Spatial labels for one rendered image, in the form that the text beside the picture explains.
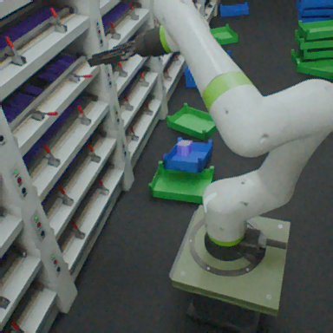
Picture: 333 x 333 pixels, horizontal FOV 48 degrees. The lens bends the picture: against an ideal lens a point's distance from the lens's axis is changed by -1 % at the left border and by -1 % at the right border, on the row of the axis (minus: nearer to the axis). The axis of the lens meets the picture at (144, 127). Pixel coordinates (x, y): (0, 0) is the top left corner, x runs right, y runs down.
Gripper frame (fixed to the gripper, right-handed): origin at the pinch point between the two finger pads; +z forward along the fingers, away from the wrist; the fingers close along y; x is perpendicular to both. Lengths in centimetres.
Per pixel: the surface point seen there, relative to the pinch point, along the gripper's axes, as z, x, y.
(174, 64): 36, 64, -144
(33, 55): 11.8, -11.6, 15.5
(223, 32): 20, 85, -252
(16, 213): 21, 26, 47
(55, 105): 16.6, 7.9, 12.6
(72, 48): 25.1, -0.7, -22.8
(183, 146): 11, 78, -55
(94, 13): 10.5, -10.6, -27.1
